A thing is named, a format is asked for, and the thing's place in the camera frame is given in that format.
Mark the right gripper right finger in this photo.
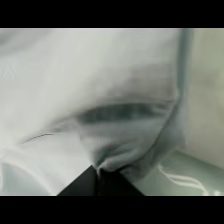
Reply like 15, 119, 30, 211
98, 169, 145, 197

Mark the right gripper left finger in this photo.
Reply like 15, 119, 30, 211
57, 165, 99, 197

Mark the light blue shirt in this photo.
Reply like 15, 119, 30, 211
0, 27, 195, 197

